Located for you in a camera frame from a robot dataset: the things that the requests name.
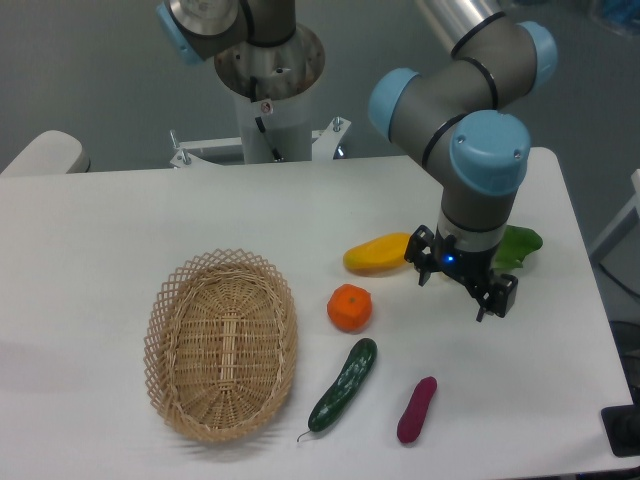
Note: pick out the woven wicker basket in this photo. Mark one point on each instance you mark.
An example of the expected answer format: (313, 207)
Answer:
(221, 346)

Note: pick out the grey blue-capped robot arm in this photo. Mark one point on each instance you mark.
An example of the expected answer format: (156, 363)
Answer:
(451, 124)

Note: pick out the white furniture at right edge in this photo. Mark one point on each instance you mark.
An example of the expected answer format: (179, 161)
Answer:
(618, 228)

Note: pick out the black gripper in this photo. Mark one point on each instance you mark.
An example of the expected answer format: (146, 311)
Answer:
(466, 257)

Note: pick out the dark green cucumber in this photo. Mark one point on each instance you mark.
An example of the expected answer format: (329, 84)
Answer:
(338, 397)

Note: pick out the white pedestal base frame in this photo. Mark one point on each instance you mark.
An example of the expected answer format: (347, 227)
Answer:
(327, 144)

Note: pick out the white chair armrest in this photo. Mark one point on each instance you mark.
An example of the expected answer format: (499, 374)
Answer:
(50, 153)

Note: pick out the yellow orange mango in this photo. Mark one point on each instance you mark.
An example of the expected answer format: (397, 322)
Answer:
(379, 255)

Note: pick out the purple sweet potato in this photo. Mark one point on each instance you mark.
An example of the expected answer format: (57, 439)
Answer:
(411, 422)

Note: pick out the black device at table edge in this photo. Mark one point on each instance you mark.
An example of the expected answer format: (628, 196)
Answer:
(622, 429)

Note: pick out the orange tangerine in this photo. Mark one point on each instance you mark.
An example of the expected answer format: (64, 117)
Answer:
(350, 308)

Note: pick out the green leafy vegetable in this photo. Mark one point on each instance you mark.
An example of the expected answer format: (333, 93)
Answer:
(516, 245)

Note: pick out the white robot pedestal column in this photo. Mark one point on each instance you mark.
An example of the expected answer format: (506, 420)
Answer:
(272, 88)

